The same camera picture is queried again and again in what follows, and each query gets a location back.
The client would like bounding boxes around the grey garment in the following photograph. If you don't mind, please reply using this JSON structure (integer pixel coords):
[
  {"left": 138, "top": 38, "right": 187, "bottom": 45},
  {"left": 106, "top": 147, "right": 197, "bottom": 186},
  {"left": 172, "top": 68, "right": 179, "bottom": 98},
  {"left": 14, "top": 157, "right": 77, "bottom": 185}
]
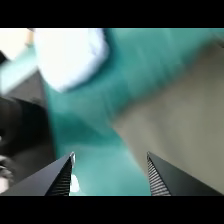
[{"left": 111, "top": 39, "right": 224, "bottom": 196}]

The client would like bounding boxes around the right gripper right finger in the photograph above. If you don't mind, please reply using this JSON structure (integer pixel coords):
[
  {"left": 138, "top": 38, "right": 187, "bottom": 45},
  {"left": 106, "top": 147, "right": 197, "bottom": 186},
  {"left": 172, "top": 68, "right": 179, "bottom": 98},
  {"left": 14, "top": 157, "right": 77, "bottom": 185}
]
[{"left": 146, "top": 151, "right": 224, "bottom": 197}]

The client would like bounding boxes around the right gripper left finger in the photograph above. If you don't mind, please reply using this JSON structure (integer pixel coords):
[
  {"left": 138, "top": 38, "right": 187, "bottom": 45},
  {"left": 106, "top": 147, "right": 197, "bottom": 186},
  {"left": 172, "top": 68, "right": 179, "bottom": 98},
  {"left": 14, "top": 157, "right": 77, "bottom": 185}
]
[{"left": 0, "top": 151, "right": 76, "bottom": 197}]

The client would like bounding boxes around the black garment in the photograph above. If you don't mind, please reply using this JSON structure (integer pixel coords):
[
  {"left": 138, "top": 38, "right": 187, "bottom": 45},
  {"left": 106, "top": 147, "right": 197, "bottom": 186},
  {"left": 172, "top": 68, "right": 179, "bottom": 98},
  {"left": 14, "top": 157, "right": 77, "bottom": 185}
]
[{"left": 0, "top": 95, "right": 53, "bottom": 158}]

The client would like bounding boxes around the white garment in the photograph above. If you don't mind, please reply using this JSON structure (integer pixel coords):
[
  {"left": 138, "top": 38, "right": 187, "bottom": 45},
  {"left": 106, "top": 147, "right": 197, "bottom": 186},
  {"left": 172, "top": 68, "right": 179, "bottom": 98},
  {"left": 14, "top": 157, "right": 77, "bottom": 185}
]
[{"left": 33, "top": 28, "right": 110, "bottom": 93}]

